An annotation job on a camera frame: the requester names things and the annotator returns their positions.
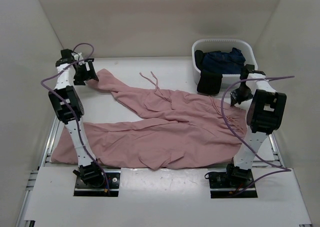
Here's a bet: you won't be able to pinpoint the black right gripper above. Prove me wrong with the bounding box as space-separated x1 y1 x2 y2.
230 83 254 106

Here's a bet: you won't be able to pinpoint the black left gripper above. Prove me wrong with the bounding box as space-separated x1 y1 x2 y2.
73 61 99 86

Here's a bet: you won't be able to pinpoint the pink trousers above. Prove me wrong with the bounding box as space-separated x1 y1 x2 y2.
51 68 248 171

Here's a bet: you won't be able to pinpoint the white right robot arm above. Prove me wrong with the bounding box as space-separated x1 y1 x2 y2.
224 64 287 188

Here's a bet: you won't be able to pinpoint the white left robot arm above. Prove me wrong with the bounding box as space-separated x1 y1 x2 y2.
48 49 106 188

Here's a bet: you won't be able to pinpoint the dark blue trousers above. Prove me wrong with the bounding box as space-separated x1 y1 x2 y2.
201 47 246 75

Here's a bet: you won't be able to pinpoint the black trousers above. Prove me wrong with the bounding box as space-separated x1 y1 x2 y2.
194 50 223 96

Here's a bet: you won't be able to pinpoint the white plastic basket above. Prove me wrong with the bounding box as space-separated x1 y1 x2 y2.
191 38 258 88

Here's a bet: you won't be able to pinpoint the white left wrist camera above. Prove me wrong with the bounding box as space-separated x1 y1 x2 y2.
71 52 90 71

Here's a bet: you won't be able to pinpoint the aluminium table edge rail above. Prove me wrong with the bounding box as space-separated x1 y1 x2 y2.
31 159 281 172

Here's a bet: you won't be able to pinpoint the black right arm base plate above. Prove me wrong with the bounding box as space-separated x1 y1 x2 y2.
204 171 258 199

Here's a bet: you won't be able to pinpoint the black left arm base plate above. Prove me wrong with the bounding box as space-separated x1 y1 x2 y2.
73 169 121 197

